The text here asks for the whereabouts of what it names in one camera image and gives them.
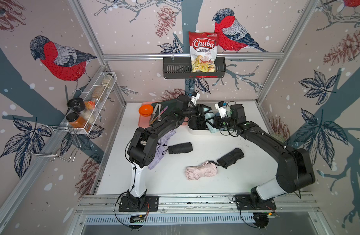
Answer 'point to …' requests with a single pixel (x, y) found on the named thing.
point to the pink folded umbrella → (195, 172)
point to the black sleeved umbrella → (229, 158)
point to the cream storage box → (198, 125)
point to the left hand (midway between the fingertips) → (212, 107)
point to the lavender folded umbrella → (161, 148)
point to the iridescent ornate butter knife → (153, 121)
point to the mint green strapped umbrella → (211, 128)
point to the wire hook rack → (75, 152)
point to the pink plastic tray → (144, 121)
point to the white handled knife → (154, 111)
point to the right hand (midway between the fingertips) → (208, 118)
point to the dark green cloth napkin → (162, 109)
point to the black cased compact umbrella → (183, 148)
